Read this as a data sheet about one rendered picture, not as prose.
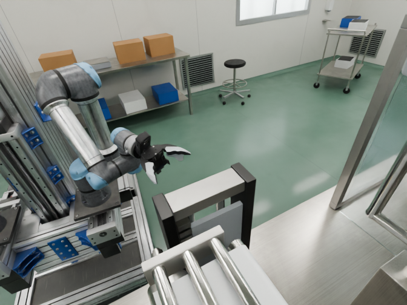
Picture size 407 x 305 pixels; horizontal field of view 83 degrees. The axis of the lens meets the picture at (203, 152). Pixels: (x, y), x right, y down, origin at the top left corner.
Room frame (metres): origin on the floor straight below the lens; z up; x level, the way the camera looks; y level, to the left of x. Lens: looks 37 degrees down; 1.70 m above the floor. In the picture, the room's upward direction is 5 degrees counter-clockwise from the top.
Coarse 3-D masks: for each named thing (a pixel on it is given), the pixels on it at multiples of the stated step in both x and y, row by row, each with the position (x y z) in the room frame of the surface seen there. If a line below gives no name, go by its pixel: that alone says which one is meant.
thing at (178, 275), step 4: (176, 272) 0.16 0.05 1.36; (180, 272) 0.16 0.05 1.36; (184, 272) 0.17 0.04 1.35; (172, 276) 0.16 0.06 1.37; (176, 276) 0.16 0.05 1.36; (180, 276) 0.16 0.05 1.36; (172, 280) 0.15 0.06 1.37; (148, 288) 0.15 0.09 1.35; (152, 288) 0.15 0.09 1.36; (148, 292) 0.14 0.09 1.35; (152, 292) 0.14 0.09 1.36; (148, 296) 0.14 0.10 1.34; (152, 296) 0.14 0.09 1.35; (152, 300) 0.13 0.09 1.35; (152, 304) 0.13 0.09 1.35
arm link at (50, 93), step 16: (48, 80) 0.85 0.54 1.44; (48, 96) 0.81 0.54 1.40; (64, 96) 0.85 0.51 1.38; (48, 112) 0.79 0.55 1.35; (64, 112) 0.79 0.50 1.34; (64, 128) 0.75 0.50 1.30; (80, 128) 0.76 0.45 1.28; (80, 144) 0.71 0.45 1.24; (96, 160) 0.68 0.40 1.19; (112, 160) 0.72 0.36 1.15; (96, 176) 0.64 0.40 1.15; (112, 176) 0.66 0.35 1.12
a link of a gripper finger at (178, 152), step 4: (168, 148) 0.63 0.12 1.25; (172, 148) 0.63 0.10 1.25; (176, 148) 0.63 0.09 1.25; (180, 148) 0.62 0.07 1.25; (168, 152) 0.62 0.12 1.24; (172, 152) 0.62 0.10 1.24; (176, 152) 0.62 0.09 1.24; (180, 152) 0.61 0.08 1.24; (184, 152) 0.61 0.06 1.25; (188, 152) 0.61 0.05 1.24; (168, 156) 0.64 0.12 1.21; (172, 156) 0.63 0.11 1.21; (176, 156) 0.63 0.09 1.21; (180, 156) 0.63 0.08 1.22; (180, 160) 0.63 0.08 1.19
